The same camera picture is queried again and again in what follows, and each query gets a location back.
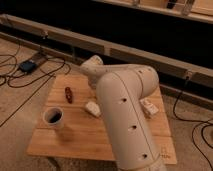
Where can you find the wooden table board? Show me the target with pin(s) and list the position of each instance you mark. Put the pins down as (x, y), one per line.
(83, 136)

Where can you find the small white carton box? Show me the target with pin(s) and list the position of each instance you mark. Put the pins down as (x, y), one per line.
(148, 107)

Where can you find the white rectangular block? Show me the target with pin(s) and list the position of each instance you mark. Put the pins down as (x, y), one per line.
(93, 108)

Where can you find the black power adapter box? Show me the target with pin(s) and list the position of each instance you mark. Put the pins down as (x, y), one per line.
(27, 66)

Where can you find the brown red oblong object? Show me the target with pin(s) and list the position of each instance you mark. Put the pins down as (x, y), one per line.
(68, 94)

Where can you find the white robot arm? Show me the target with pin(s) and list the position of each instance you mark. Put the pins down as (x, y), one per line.
(119, 89)

